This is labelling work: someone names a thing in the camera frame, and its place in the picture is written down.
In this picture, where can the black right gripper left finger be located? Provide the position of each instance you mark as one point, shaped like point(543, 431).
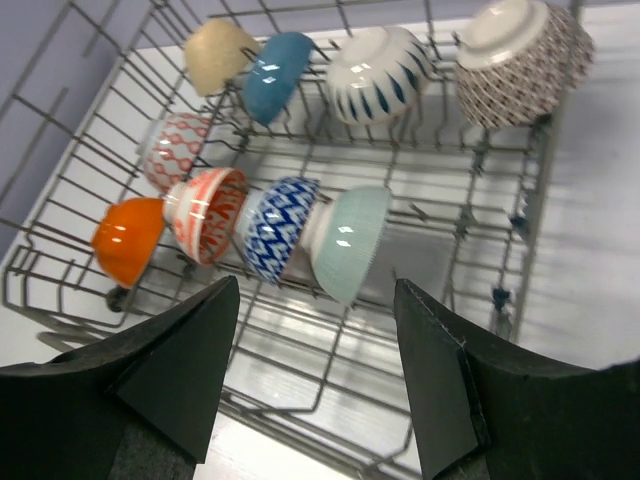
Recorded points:
point(140, 404)

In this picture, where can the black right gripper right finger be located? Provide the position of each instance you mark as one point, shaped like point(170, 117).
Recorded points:
point(485, 408)

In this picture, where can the orange floral pattern bowl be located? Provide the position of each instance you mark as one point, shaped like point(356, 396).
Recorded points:
point(202, 212)

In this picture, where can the pale green bowl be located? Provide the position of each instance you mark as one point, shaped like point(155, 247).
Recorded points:
point(342, 238)

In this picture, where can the orange geometric pattern bowl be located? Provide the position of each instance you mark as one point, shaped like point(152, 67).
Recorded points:
point(272, 222)

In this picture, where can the blue white patterned bowl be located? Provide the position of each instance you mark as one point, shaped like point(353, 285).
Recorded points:
point(170, 146)

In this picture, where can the white bowl orange rim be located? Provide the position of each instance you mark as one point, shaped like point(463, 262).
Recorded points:
point(378, 74)

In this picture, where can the tan bowl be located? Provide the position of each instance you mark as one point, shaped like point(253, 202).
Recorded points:
point(214, 54)

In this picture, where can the grey wire dish rack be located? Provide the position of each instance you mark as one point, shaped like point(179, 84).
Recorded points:
point(123, 193)

